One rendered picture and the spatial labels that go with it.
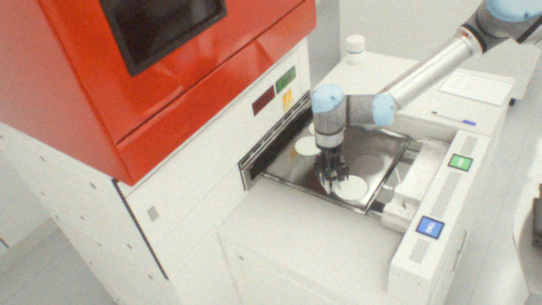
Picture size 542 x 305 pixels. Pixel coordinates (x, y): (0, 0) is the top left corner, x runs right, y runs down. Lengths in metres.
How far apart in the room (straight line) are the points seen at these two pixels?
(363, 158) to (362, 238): 0.27
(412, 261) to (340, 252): 0.25
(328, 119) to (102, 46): 0.52
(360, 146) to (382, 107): 0.42
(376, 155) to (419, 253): 0.42
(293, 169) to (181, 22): 0.62
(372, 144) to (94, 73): 0.92
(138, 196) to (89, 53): 0.38
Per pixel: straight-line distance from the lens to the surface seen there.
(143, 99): 0.88
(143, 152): 0.91
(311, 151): 1.39
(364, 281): 1.16
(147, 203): 1.05
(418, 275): 1.02
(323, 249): 1.22
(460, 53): 1.17
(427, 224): 1.11
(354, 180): 1.28
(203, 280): 1.38
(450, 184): 1.22
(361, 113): 0.99
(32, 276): 2.70
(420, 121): 1.43
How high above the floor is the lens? 1.82
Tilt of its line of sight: 41 degrees down
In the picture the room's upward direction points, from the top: 10 degrees counter-clockwise
